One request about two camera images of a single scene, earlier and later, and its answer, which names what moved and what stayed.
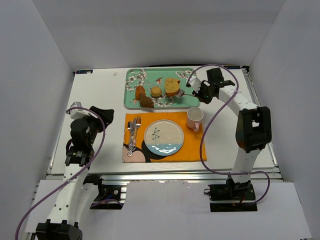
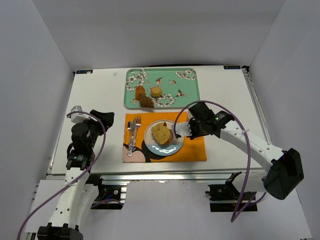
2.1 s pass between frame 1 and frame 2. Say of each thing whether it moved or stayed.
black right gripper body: moved
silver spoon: stayed
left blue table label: stayed
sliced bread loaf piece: moved
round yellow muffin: stayed
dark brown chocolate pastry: stayed
